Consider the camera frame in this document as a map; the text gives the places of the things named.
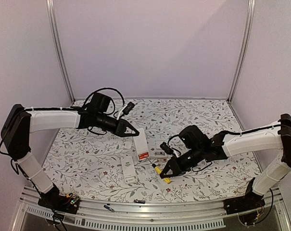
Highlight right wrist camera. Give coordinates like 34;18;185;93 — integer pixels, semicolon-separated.
160;142;181;159

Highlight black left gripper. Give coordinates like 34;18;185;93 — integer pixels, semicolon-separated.
96;112;139;138

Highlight yellow handled screwdriver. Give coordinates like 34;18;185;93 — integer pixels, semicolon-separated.
152;164;171;184

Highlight aluminium front rail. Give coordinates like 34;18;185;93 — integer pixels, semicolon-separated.
12;187;291;231

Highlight blue battery on rail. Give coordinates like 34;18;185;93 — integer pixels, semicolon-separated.
104;205;114;212

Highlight dark battery on rail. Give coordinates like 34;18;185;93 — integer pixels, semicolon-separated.
134;199;146;204

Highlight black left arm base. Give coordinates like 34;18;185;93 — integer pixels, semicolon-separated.
38;191;80;214

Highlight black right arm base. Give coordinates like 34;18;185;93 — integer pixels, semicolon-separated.
223;192;265;215

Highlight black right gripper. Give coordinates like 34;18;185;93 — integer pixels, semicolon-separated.
160;146;204;178

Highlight gold black loose battery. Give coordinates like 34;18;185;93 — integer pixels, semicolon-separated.
156;158;167;162

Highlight aluminium frame post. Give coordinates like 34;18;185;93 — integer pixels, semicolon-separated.
46;0;75;103
228;0;256;104

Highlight left aluminium frame post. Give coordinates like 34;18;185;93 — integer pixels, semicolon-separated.
46;0;75;103

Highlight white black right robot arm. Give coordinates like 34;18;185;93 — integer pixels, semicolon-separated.
160;114;291;210

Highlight white remote control with batteries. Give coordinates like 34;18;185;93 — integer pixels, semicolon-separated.
150;152;167;159

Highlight floral patterned table mat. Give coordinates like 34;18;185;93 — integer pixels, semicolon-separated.
43;99;260;203

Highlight white air conditioner remote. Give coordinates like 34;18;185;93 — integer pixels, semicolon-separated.
121;156;138;184

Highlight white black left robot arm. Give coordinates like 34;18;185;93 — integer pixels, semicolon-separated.
0;88;139;209

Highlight right aluminium frame post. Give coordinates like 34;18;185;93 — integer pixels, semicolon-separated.
228;0;256;104

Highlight small white battery cover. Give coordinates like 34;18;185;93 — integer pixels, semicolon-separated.
156;141;164;149

